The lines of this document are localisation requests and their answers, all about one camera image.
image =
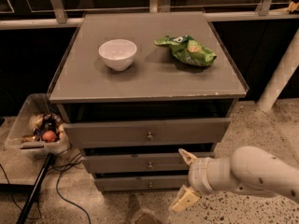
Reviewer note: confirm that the grey top drawer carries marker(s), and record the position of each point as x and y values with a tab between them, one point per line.
146	132

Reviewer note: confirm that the green chip bag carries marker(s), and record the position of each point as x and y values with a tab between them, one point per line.
188	50

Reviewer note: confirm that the white ceramic bowl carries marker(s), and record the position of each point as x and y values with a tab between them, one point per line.
118	54

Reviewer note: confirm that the white diagonal pipe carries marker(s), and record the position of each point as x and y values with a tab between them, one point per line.
283	73

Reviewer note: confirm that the metal window railing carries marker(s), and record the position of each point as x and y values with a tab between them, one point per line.
34	14

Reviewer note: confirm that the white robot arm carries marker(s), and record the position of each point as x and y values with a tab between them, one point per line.
248	171

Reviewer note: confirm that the black pole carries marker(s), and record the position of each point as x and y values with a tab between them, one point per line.
35	189

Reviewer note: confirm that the snack wrappers in bin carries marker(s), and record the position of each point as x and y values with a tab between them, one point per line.
42	123

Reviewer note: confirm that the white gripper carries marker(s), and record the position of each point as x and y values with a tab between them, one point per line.
198	174

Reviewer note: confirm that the grey bottom drawer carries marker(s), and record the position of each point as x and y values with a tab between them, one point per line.
137	183

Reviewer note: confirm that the red apple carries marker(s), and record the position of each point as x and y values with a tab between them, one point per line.
49	136

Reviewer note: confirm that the clear plastic bin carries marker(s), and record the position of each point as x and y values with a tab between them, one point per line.
34	105

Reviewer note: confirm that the grey drawer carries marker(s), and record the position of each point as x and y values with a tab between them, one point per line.
146	132
137	183
134	163

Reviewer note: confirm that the grey drawer cabinet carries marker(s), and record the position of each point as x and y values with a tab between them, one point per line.
155	86

